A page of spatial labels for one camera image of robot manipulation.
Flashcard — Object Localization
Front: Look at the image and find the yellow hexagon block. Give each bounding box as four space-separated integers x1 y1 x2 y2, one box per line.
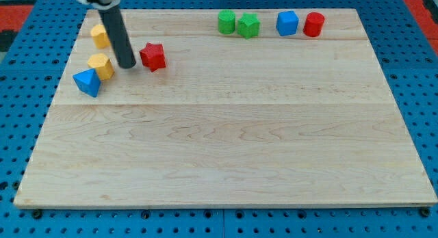
87 53 114 81

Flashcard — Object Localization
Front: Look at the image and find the green cylinder block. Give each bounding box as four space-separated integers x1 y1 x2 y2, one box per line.
218 10 235 34

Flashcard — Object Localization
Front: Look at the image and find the blue triangle block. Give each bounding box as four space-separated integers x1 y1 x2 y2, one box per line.
73 68 101 97

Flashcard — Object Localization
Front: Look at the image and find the blue cube block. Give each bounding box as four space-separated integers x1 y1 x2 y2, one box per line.
276 10 299 36

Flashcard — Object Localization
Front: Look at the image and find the light wooden board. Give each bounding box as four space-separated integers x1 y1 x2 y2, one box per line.
14 9 437 210

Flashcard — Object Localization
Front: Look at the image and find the yellow heart block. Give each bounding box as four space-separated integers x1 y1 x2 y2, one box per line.
90 24 111 49

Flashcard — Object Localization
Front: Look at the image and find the red cylinder block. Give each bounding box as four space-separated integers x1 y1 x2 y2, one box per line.
303 12 325 37

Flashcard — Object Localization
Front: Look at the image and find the red star block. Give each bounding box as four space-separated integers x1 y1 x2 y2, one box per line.
139 42 166 72

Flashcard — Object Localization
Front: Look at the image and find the green star block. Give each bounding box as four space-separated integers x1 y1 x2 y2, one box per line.
237 12 260 39

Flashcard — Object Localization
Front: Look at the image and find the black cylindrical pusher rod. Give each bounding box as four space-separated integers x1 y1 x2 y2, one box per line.
99 5 136 68

